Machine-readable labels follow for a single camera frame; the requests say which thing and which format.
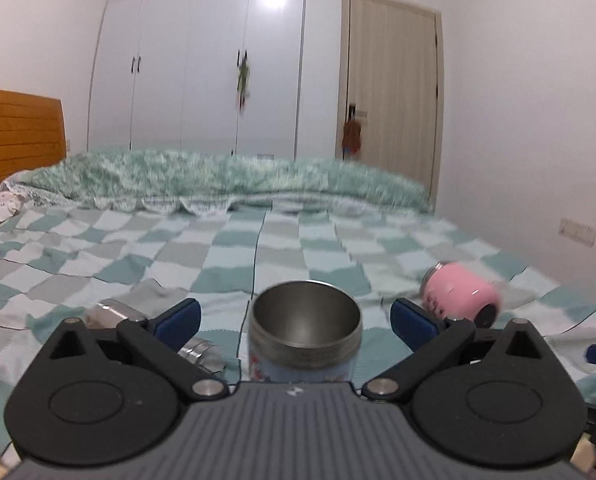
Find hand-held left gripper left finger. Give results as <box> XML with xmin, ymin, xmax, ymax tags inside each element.
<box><xmin>42</xmin><ymin>298</ymin><xmax>230</xmax><ymax>404</ymax></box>

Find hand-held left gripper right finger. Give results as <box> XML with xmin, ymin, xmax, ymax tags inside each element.
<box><xmin>360</xmin><ymin>298</ymin><xmax>554</xmax><ymax>403</ymax></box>

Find blue floral steel cup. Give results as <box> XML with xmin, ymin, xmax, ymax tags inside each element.
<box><xmin>248</xmin><ymin>281</ymin><xmax>363</xmax><ymax>385</ymax></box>

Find pink cup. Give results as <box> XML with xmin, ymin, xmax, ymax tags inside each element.
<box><xmin>420</xmin><ymin>261</ymin><xmax>504</xmax><ymax>328</ymax></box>

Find silver steel cup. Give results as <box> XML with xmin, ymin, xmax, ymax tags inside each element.
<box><xmin>85</xmin><ymin>298</ymin><xmax>227</xmax><ymax>376</ymax></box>

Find checked green bed sheet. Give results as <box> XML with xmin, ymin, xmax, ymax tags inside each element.
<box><xmin>0</xmin><ymin>197</ymin><xmax>596</xmax><ymax>461</ymax></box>

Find green floral quilt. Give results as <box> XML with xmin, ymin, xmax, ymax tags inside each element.
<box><xmin>9</xmin><ymin>147</ymin><xmax>435</xmax><ymax>217</ymax></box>

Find red hanging ornament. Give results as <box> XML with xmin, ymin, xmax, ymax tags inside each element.
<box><xmin>342</xmin><ymin>104</ymin><xmax>363</xmax><ymax>162</ymax></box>

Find beige door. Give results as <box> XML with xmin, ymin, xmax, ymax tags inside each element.
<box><xmin>336</xmin><ymin>0</ymin><xmax>445</xmax><ymax>201</ymax></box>

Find green hanging ornament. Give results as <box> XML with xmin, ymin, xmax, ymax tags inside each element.
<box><xmin>235</xmin><ymin>50</ymin><xmax>251</xmax><ymax>111</ymax></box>

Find wooden headboard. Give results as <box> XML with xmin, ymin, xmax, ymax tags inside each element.
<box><xmin>0</xmin><ymin>87</ymin><xmax>68</xmax><ymax>194</ymax></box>

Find white wardrobe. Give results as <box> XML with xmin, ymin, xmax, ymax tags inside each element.
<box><xmin>87</xmin><ymin>0</ymin><xmax>309</xmax><ymax>161</ymax></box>

